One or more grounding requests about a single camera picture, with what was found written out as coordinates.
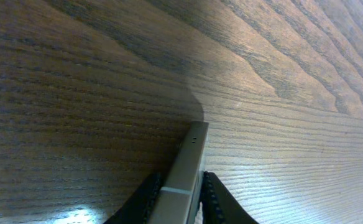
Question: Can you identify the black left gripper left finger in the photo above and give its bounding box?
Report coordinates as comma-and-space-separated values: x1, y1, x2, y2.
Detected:
104, 172, 163, 224

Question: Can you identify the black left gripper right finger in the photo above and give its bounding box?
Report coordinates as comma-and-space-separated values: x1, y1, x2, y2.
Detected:
200, 171, 259, 224

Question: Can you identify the bronze Galaxy smartphone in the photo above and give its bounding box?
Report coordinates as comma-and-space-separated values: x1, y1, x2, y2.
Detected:
148, 121, 209, 224

